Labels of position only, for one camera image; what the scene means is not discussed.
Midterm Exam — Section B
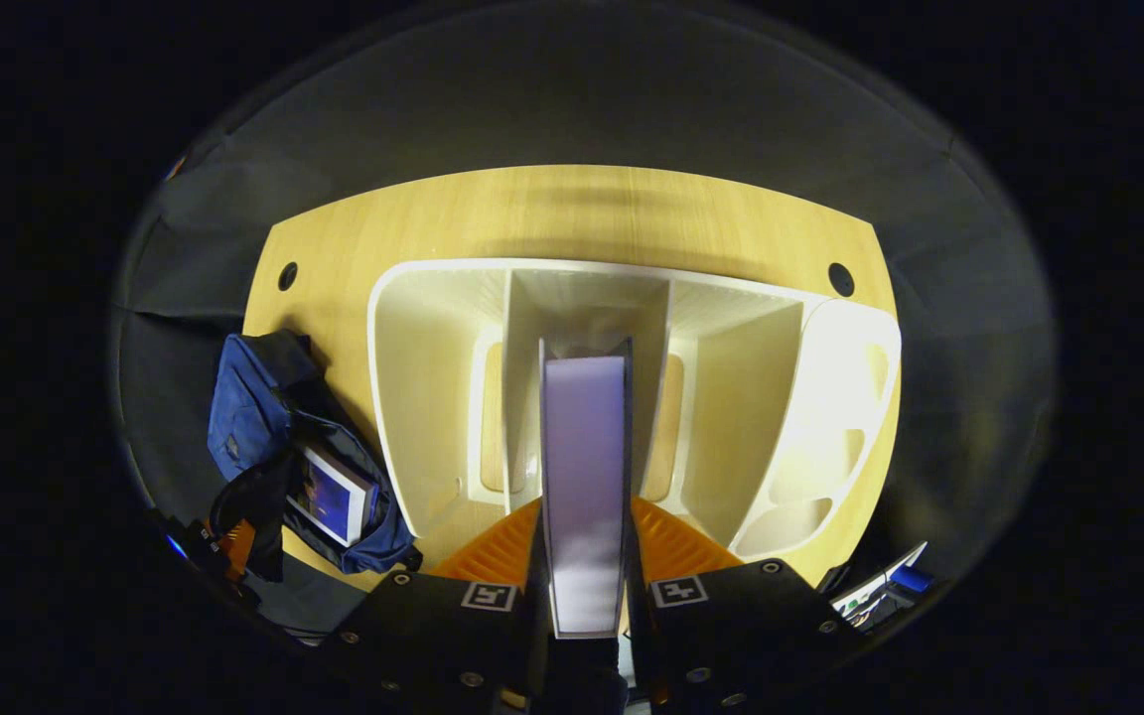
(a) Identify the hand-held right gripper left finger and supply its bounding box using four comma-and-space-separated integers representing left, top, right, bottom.
324, 497, 548, 711

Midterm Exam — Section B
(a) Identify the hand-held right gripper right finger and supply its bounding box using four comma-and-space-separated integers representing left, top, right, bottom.
627, 497, 861, 711

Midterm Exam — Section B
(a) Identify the starry blue cover book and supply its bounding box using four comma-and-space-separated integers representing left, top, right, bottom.
286, 445, 379, 547

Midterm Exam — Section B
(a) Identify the blue schoolbag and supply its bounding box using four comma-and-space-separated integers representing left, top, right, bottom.
207, 330, 424, 582

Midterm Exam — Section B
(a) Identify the dark portrait cover book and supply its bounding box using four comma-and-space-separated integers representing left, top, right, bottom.
539, 338, 633, 640

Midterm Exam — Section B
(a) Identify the white bookshelf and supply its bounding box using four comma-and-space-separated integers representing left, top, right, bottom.
366, 258, 903, 579

